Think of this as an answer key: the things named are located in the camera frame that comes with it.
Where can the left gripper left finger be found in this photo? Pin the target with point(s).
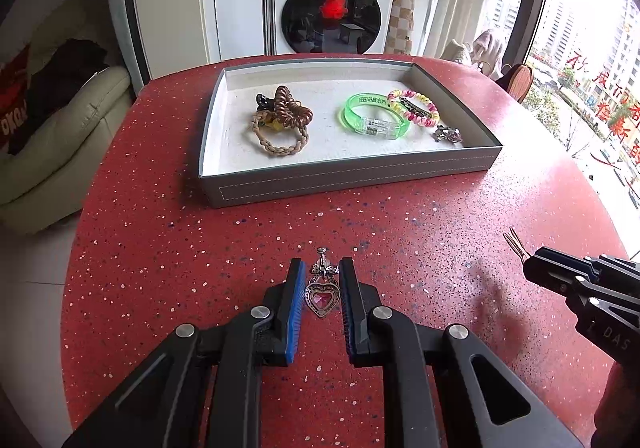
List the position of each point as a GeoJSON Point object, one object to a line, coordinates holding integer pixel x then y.
{"type": "Point", "coordinates": [285, 301]}

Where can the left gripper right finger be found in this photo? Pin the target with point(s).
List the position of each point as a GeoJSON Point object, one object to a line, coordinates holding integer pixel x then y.
{"type": "Point", "coordinates": [364, 345]}

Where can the pink heart crystal brooch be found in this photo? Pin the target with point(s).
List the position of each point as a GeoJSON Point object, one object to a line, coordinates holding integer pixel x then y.
{"type": "Point", "coordinates": [322, 292]}

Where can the cream hair clip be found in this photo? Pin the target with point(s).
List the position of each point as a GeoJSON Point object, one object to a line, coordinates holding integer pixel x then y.
{"type": "Point", "coordinates": [516, 245]}

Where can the green translucent bangle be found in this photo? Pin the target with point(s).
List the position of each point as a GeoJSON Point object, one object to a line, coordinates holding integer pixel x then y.
{"type": "Point", "coordinates": [369, 114]}

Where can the grey jewelry tray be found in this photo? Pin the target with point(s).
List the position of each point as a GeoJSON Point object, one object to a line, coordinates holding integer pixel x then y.
{"type": "Point", "coordinates": [235, 169]}

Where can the gold green jewelry piece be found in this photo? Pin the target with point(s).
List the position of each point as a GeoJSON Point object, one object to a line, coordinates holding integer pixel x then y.
{"type": "Point", "coordinates": [265, 106]}

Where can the silver hair clip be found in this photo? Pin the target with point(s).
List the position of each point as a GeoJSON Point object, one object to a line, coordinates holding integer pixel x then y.
{"type": "Point", "coordinates": [415, 114]}

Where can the brown chair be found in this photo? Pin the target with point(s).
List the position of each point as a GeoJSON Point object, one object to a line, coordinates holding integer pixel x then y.
{"type": "Point", "coordinates": [517, 81]}

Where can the checkered hanging cloth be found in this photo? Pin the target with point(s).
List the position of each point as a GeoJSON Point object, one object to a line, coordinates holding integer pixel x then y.
{"type": "Point", "coordinates": [400, 28]}

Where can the beige sofa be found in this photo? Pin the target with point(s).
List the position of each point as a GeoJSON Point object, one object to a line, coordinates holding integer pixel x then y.
{"type": "Point", "coordinates": [50, 177]}

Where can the white cloth by window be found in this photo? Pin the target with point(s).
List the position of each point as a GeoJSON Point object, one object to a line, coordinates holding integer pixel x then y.
{"type": "Point", "coordinates": [485, 53]}

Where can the black garment on sofa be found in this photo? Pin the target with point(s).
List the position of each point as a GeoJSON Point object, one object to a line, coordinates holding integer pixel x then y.
{"type": "Point", "coordinates": [55, 85]}

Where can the red handled mop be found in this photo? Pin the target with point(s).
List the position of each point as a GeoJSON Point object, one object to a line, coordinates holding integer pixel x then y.
{"type": "Point", "coordinates": [268, 28]}

